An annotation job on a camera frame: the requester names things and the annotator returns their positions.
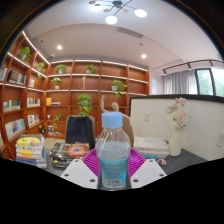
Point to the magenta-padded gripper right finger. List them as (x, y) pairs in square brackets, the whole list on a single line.
[(148, 171)]

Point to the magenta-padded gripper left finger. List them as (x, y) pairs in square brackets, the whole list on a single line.
[(76, 171)]

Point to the clear blue-capped water bottle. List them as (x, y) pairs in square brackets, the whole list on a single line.
[(112, 160)]

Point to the painted pebble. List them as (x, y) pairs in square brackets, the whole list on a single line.
[(161, 162)]

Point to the stack of dark books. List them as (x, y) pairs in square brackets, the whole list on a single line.
[(70, 151)]

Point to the stack of white books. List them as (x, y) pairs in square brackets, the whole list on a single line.
[(151, 145)]

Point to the white vase with flowers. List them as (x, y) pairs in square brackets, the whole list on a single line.
[(176, 143)]

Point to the chair with dark jacket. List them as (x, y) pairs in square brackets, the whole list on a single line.
[(80, 131)]

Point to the tan chair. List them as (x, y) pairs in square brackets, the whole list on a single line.
[(128, 130)]

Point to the stack of colourful books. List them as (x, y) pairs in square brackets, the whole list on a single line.
[(30, 150)]

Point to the wooden artist mannequin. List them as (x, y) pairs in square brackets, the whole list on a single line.
[(115, 106)]

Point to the white partition with dark top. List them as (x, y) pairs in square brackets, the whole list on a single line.
[(203, 116)]

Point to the orange wooden shelf unit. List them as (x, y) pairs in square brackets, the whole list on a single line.
[(66, 83)]

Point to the grey curtain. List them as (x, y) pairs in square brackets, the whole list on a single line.
[(180, 83)]

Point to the window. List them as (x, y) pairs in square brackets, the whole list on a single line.
[(203, 81)]

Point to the recessed round ceiling light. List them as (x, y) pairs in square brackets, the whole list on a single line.
[(59, 47), (143, 56)]

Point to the ceiling air vent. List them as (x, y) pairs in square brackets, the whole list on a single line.
[(130, 32)]

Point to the branched ceiling lamp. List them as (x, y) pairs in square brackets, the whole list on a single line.
[(111, 19)]

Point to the white wall switch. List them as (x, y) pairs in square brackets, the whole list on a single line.
[(146, 116)]

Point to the black ceiling track rail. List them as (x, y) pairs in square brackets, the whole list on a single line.
[(200, 62)]

